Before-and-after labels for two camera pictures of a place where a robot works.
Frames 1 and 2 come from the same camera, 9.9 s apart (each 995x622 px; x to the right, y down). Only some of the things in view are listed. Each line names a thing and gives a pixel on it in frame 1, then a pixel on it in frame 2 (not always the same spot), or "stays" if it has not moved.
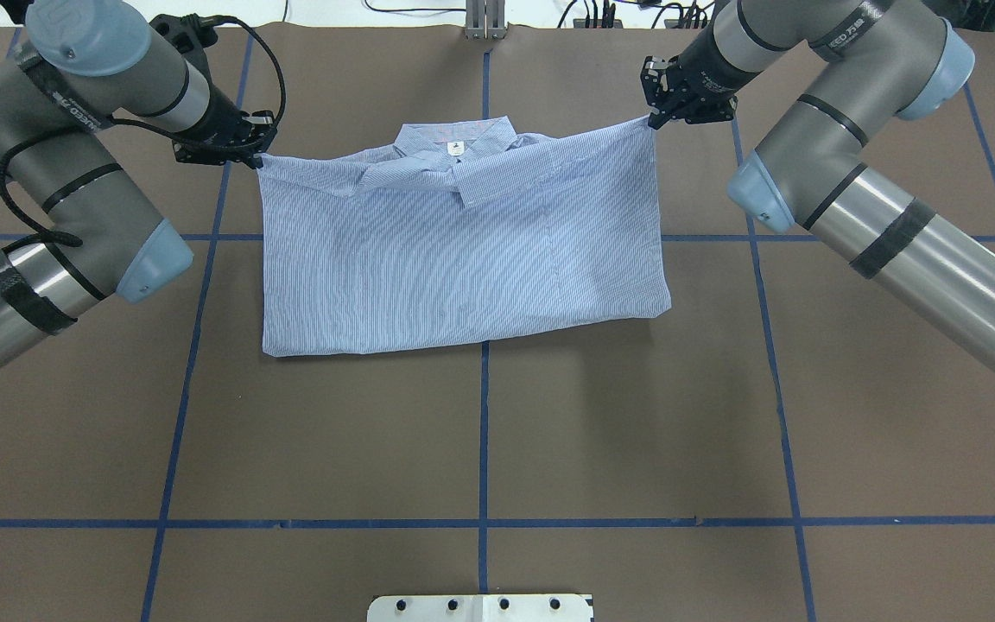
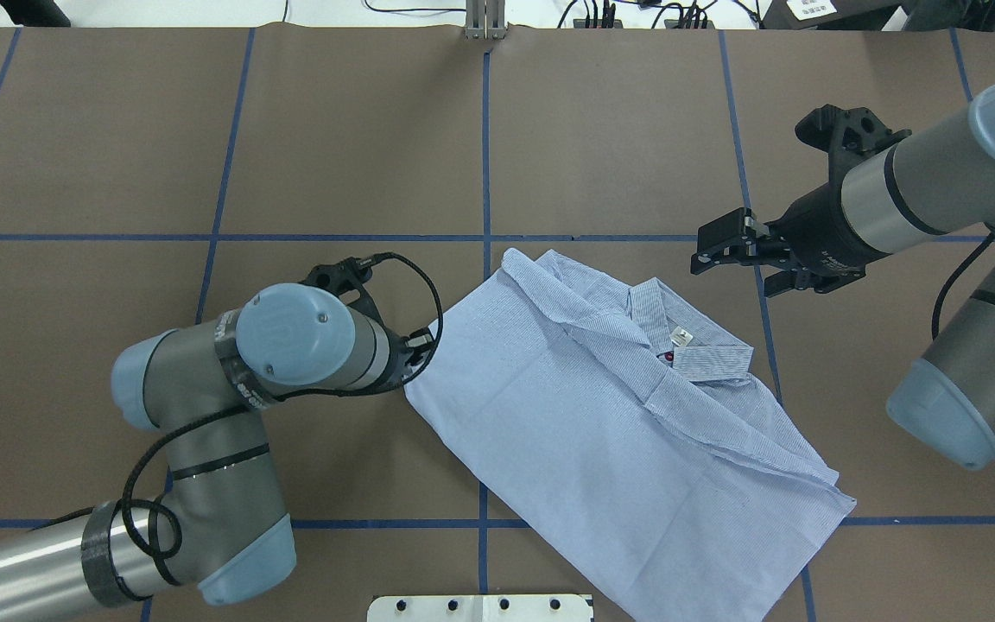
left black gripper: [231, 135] → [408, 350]
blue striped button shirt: [459, 231] → [630, 448]
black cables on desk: [604, 15] stays
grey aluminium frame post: [485, 19] stays
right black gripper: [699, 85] → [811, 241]
